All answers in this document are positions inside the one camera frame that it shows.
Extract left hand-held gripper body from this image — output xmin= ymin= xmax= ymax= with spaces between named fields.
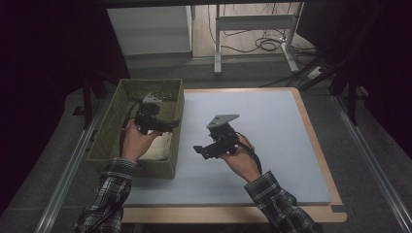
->
xmin=134 ymin=93 xmax=163 ymax=134

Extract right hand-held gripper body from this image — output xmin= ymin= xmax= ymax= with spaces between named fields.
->
xmin=206 ymin=113 xmax=241 ymax=156

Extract cream cloth garment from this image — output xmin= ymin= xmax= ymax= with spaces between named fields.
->
xmin=139 ymin=130 xmax=174 ymax=162

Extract green plastic basket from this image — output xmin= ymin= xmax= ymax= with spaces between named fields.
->
xmin=86 ymin=78 xmax=186 ymax=180

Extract person's right hand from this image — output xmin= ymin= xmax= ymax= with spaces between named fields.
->
xmin=218 ymin=133 xmax=262 ymax=184

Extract person's left hand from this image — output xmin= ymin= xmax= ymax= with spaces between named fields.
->
xmin=120 ymin=117 xmax=163 ymax=162

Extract pale blue table mat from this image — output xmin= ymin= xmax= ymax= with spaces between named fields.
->
xmin=124 ymin=89 xmax=332 ymax=208

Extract black metal stand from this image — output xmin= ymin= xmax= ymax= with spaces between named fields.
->
xmin=72 ymin=74 xmax=109 ymax=130
xmin=297 ymin=57 xmax=371 ymax=127

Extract white cabinet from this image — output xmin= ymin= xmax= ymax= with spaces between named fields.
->
xmin=106 ymin=5 xmax=194 ymax=58

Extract white power strip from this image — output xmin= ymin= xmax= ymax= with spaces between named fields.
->
xmin=305 ymin=66 xmax=326 ymax=81

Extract black tape piece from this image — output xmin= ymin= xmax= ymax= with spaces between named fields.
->
xmin=330 ymin=204 xmax=355 ymax=215

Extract left hand-held gripper cable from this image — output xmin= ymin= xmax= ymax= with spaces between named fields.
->
xmin=119 ymin=100 xmax=144 ymax=157

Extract hand-held gripper cable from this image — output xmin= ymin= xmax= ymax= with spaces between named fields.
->
xmin=119 ymin=100 xmax=144 ymax=157
xmin=234 ymin=130 xmax=263 ymax=175

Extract right hand-held gripper cable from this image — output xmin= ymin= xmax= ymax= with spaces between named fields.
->
xmin=234 ymin=130 xmax=263 ymax=175

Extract black floor cables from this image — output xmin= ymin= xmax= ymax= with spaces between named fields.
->
xmin=207 ymin=3 xmax=318 ymax=55

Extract metal floor rail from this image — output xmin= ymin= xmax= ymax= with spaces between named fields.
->
xmin=33 ymin=96 xmax=105 ymax=233
xmin=331 ymin=95 xmax=412 ymax=233

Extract white metal desk frame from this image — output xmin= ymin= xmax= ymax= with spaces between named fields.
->
xmin=213 ymin=2 xmax=305 ymax=76

